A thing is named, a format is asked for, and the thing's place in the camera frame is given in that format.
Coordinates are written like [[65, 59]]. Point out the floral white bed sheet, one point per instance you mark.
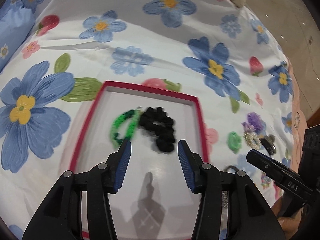
[[221, 54]]

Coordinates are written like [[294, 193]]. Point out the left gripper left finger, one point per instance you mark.
[[118, 165]]

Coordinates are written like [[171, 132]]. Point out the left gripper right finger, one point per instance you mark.
[[190, 164]]

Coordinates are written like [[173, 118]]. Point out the blue pillow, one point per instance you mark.
[[16, 23]]

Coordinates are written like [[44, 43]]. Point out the purple fluffy scrunchie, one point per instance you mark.
[[255, 120]]

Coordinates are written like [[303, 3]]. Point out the purple bow hair clip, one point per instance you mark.
[[248, 128]]

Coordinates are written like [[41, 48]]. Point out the black camera box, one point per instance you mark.
[[309, 163]]

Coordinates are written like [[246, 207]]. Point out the red jewelry box tray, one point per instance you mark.
[[154, 201]]

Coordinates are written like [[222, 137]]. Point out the right hand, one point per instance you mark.
[[288, 224]]

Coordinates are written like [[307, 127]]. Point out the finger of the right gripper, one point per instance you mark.
[[261, 162]]

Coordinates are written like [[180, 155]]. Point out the grey claw hair clip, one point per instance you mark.
[[268, 143]]

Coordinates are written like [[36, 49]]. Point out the pearl scrunchie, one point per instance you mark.
[[252, 140]]

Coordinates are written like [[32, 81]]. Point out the black scrunchie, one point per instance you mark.
[[160, 126]]

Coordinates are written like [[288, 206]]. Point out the pink blanket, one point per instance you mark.
[[293, 143]]

